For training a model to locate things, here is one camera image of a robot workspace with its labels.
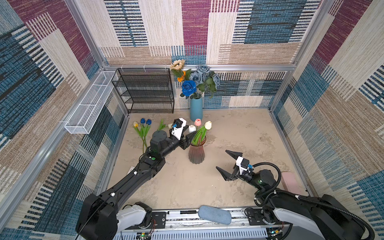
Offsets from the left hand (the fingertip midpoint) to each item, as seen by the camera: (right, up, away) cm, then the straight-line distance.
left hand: (192, 127), depth 73 cm
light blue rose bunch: (+8, +28, +18) cm, 35 cm away
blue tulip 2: (-32, +3, +38) cm, 50 cm away
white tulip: (+8, +1, +1) cm, 8 cm away
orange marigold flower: (-7, +29, +20) cm, 36 cm away
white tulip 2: (0, -1, 0) cm, 1 cm away
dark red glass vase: (+3, -18, +23) cm, 30 cm away
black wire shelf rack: (-35, +26, +38) cm, 58 cm away
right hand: (+14, -16, 0) cm, 21 cm away
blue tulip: (-35, -3, +34) cm, 49 cm away
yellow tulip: (-41, +1, +36) cm, 55 cm away
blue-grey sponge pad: (+13, -42, -1) cm, 44 cm away
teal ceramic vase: (+3, +12, +31) cm, 33 cm away
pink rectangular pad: (+54, -31, +10) cm, 63 cm away
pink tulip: (+3, +2, +1) cm, 4 cm away
